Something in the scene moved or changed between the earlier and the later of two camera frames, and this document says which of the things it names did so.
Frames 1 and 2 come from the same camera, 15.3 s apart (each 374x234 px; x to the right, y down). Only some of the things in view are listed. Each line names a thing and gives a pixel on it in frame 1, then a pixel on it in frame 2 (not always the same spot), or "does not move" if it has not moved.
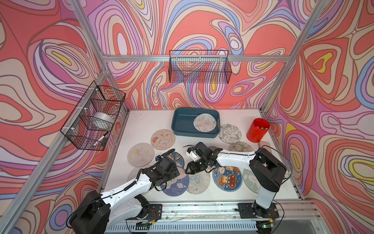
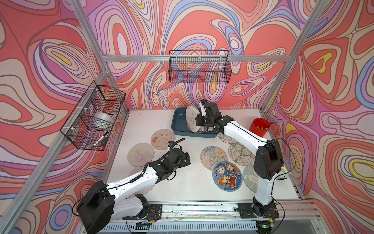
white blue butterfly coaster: x=199 y=182 → x=191 y=113
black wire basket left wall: x=89 y=124 does not move
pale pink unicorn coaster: x=133 y=173 does not move
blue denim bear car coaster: x=227 y=178 does not move
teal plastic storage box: x=183 y=119 does not move
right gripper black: x=193 y=168 → x=198 y=120
